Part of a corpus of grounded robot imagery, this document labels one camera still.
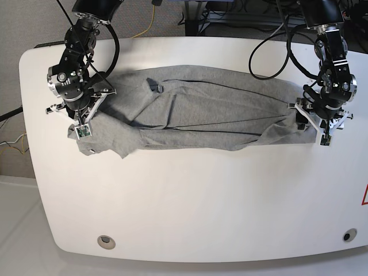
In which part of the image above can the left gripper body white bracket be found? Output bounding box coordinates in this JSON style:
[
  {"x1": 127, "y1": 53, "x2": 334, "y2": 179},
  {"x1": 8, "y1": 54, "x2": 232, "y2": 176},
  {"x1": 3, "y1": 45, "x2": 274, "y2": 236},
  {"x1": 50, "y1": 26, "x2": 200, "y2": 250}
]
[{"x1": 288, "y1": 98, "x2": 353, "y2": 139}]

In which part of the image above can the black bar behind table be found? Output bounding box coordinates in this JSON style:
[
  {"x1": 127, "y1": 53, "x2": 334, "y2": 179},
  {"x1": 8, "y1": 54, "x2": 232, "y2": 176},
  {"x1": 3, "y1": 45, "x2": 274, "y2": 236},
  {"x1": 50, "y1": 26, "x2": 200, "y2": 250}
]
[{"x1": 34, "y1": 41, "x2": 64, "y2": 48}]

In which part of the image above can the grey T-shirt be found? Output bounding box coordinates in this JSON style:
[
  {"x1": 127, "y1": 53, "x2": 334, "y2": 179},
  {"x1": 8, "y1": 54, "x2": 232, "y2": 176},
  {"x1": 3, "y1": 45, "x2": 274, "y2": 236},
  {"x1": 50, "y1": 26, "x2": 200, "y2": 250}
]
[{"x1": 76, "y1": 66, "x2": 316, "y2": 158}]

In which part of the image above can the table grommet hole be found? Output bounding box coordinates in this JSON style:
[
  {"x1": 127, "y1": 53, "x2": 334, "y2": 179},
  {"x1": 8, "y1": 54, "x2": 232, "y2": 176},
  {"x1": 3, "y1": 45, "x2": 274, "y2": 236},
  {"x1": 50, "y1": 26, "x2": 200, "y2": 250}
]
[
  {"x1": 97, "y1": 235, "x2": 116, "y2": 250},
  {"x1": 343, "y1": 228, "x2": 357, "y2": 243}
]

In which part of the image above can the right table grommet hole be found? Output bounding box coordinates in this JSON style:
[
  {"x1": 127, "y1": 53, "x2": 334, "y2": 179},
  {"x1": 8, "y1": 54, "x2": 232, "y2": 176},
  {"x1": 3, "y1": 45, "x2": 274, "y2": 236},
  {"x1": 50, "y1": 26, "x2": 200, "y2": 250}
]
[{"x1": 343, "y1": 228, "x2": 357, "y2": 243}]

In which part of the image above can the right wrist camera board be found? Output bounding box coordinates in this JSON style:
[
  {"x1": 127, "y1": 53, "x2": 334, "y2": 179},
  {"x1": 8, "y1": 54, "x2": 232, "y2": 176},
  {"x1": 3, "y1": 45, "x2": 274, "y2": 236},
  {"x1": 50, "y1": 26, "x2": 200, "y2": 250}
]
[{"x1": 74, "y1": 124, "x2": 92, "y2": 140}]

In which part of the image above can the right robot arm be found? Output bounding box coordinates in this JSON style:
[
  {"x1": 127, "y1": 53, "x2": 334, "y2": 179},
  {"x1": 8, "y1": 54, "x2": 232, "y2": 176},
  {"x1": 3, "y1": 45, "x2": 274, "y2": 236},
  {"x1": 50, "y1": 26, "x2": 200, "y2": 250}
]
[{"x1": 46, "y1": 1, "x2": 122, "y2": 139}]

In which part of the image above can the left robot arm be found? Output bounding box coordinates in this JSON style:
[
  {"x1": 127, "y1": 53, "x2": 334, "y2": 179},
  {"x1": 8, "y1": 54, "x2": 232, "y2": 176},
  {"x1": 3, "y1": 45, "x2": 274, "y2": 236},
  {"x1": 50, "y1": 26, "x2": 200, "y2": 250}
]
[{"x1": 276, "y1": 1, "x2": 357, "y2": 146}]

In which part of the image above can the red triangle sticker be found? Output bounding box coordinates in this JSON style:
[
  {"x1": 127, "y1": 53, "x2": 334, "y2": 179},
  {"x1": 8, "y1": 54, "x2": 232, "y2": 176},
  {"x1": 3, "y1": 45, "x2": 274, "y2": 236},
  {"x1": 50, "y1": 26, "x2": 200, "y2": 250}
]
[{"x1": 362, "y1": 185, "x2": 368, "y2": 205}]

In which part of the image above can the left table grommet hole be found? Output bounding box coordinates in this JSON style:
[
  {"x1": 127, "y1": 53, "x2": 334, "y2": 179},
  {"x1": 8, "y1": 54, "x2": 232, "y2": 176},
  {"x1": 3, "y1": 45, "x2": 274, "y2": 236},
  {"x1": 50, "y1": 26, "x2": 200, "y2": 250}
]
[{"x1": 97, "y1": 235, "x2": 116, "y2": 250}]

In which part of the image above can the yellow cable on floor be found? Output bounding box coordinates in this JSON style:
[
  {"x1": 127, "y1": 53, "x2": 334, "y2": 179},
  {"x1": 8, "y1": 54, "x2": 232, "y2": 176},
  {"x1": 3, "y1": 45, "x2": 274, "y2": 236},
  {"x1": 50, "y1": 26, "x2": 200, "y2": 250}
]
[{"x1": 132, "y1": 5, "x2": 156, "y2": 40}]

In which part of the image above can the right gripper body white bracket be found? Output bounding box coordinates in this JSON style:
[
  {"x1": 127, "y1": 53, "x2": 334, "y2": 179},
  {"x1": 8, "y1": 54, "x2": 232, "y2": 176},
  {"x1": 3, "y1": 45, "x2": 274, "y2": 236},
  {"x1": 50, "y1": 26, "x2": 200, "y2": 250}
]
[{"x1": 45, "y1": 89, "x2": 116, "y2": 136}]

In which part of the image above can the white cable at left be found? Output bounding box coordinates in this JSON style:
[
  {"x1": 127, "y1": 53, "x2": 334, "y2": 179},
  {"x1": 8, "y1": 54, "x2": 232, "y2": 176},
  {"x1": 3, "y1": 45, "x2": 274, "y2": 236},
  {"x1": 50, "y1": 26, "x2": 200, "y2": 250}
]
[{"x1": 0, "y1": 133, "x2": 28, "y2": 155}]

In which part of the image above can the black table leg stand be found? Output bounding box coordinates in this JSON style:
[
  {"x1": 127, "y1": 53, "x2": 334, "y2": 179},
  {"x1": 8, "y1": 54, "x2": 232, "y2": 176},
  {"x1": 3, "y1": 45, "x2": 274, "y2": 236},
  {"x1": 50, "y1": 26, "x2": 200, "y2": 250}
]
[{"x1": 180, "y1": 1, "x2": 207, "y2": 37}]

